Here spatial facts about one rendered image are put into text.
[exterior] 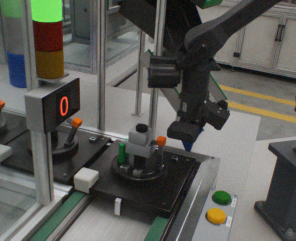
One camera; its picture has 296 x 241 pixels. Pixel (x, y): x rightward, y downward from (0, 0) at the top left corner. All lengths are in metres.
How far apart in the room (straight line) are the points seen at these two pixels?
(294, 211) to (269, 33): 4.03
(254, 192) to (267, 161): 0.20
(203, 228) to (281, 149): 0.29
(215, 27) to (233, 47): 4.27
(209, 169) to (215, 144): 0.34
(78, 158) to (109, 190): 0.16
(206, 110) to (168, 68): 0.12
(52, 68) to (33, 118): 0.10
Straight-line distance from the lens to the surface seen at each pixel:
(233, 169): 1.20
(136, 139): 0.87
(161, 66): 0.76
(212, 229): 0.81
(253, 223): 1.02
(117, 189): 0.87
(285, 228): 1.00
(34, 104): 0.67
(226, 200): 0.88
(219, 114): 0.78
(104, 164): 0.95
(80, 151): 1.01
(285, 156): 0.92
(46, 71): 0.68
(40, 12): 0.65
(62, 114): 0.71
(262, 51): 4.93
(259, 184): 1.17
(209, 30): 0.73
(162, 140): 0.86
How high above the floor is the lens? 1.49
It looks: 26 degrees down
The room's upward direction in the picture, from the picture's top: 4 degrees clockwise
